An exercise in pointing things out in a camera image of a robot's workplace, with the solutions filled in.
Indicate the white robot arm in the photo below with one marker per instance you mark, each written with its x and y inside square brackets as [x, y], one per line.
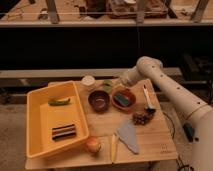
[194, 109]

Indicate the blue sponge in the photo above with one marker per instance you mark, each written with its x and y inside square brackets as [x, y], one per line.
[122, 99]

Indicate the orange clay bowl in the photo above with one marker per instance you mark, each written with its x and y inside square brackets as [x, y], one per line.
[129, 95]

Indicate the white cup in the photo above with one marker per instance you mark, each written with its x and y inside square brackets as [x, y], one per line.
[88, 82]

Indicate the purple grapes toy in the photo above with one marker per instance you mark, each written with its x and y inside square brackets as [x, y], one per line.
[142, 118]

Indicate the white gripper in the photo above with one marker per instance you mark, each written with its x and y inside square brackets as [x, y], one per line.
[126, 79]

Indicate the black device on floor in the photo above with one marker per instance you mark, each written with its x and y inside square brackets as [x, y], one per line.
[189, 131]

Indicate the grey cloth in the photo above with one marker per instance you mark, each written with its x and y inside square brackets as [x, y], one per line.
[127, 134]

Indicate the red yellow apple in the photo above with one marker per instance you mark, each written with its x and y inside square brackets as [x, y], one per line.
[93, 145]

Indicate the dark purple bowl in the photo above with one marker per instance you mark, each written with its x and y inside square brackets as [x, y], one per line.
[99, 100]

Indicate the wooden table board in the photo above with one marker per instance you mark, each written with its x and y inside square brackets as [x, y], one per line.
[154, 140]

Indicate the green plastic cup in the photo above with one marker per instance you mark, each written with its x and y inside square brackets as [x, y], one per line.
[107, 86]

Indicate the striped black block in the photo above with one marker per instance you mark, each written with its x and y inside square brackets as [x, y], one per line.
[64, 131]

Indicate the yellow plastic bin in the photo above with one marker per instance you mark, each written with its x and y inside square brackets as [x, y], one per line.
[41, 118]

